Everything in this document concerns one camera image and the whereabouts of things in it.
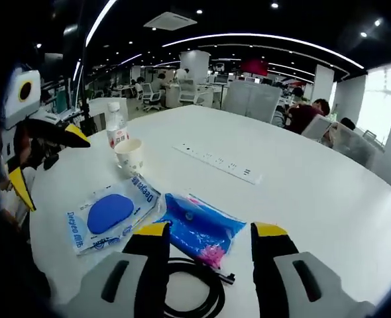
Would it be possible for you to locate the person's white printed shirt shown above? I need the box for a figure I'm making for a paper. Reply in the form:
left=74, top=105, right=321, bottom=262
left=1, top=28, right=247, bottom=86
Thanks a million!
left=0, top=165, right=34, bottom=229

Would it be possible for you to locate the red wall screen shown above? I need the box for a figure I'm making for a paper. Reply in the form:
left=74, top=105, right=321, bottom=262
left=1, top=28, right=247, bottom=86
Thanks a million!
left=240, top=59, right=269, bottom=77

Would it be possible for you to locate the white paper cup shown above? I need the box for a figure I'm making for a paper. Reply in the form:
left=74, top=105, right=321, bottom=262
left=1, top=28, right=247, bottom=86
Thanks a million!
left=114, top=138, right=145, bottom=180

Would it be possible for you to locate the white office chair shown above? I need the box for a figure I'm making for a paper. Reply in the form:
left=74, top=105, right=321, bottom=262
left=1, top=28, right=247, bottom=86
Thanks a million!
left=141, top=82, right=165, bottom=113
left=177, top=78, right=207, bottom=107

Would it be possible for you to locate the clear plastic water bottle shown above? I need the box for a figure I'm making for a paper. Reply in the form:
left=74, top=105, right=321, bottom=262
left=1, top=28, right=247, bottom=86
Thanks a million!
left=106, top=101, right=132, bottom=168

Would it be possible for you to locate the white mesh chair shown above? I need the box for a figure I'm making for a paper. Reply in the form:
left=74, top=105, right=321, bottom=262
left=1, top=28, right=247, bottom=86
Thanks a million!
left=300, top=114, right=335, bottom=144

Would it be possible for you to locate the ceiling air conditioner unit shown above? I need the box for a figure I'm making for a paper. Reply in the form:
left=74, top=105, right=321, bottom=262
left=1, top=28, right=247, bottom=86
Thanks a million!
left=143, top=11, right=198, bottom=32

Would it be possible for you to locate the white partition panel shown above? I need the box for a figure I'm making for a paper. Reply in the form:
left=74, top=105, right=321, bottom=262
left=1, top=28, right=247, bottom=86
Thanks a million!
left=222, top=81, right=283, bottom=123

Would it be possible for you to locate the clear packet with blue pad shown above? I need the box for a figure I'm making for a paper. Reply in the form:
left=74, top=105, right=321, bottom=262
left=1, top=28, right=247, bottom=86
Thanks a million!
left=66, top=174, right=162, bottom=256

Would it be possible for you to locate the white low cabinet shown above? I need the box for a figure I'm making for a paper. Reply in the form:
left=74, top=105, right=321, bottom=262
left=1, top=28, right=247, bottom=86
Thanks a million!
left=88, top=97, right=129, bottom=134

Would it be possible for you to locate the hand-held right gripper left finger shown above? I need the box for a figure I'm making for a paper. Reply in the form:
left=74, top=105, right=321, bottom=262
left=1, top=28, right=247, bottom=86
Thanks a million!
left=68, top=221, right=172, bottom=318

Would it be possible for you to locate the white power socket strip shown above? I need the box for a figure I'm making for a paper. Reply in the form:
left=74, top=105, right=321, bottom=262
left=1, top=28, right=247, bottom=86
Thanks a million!
left=172, top=141, right=262, bottom=186

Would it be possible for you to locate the black cable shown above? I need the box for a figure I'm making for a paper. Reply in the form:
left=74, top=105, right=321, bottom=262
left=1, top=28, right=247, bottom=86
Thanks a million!
left=164, top=257, right=237, bottom=318

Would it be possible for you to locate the blue tissue pack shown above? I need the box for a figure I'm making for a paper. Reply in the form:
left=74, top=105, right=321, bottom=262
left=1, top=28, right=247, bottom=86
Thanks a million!
left=155, top=193, right=248, bottom=269

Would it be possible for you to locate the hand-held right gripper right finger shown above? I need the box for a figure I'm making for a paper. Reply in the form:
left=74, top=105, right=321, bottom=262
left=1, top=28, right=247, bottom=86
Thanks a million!
left=250, top=221, right=377, bottom=318

